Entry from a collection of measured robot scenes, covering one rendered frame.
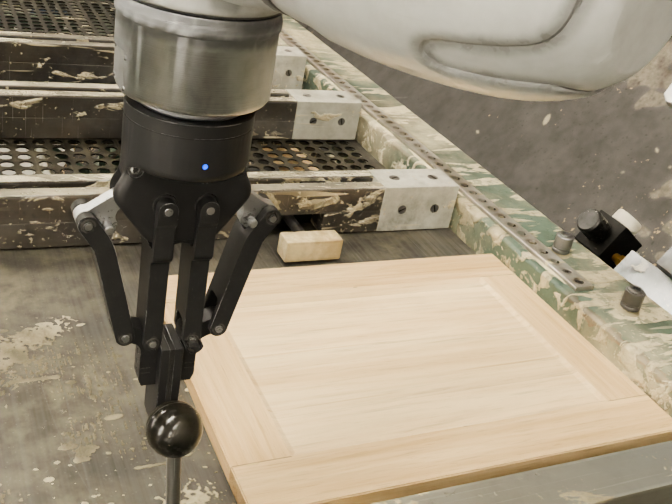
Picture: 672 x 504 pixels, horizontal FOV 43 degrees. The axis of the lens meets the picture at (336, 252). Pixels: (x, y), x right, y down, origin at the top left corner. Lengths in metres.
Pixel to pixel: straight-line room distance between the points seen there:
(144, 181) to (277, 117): 0.97
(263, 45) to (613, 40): 0.20
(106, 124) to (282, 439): 0.73
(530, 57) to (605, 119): 2.17
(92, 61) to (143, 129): 1.15
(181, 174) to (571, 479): 0.48
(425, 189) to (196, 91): 0.80
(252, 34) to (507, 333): 0.66
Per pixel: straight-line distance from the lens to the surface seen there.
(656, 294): 1.24
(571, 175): 2.42
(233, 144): 0.48
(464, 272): 1.13
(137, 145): 0.48
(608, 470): 0.84
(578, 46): 0.32
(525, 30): 0.31
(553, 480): 0.80
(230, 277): 0.55
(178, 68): 0.45
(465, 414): 0.88
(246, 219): 0.54
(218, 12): 0.44
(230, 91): 0.46
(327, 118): 1.50
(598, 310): 1.07
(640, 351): 1.02
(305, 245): 1.08
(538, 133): 2.58
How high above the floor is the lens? 1.77
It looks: 39 degrees down
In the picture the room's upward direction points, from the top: 53 degrees counter-clockwise
